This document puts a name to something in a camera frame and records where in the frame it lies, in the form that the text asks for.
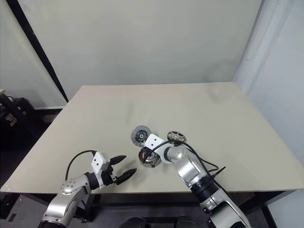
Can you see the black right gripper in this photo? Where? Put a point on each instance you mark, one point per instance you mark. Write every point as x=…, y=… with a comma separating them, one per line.
x=147, y=151

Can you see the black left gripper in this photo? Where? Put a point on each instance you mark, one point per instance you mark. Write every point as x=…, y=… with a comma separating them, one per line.
x=108, y=177

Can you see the grey motor housing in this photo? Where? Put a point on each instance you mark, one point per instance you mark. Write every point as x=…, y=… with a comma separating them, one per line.
x=147, y=161

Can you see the grey round motor lid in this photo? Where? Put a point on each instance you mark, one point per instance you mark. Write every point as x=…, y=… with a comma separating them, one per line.
x=135, y=140

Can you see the silver spoked rotor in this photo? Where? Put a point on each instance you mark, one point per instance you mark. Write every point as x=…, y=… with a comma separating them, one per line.
x=176, y=136

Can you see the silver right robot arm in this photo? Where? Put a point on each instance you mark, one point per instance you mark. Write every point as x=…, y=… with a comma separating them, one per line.
x=190, y=166

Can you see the dark rounded shape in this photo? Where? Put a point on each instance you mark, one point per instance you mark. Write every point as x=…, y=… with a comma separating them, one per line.
x=137, y=222
x=186, y=222

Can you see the black equipment case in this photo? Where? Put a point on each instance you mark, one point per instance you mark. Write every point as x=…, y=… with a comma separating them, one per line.
x=7, y=121
x=23, y=114

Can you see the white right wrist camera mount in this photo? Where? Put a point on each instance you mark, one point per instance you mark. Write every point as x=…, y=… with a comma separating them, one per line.
x=152, y=141

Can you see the white robot camera head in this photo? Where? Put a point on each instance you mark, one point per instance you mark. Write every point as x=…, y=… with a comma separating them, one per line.
x=98, y=162

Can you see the black table frame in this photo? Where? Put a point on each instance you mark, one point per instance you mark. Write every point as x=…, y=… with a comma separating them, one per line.
x=142, y=198

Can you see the black diagonal wall strip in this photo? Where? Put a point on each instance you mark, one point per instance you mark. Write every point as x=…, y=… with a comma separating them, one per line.
x=40, y=47

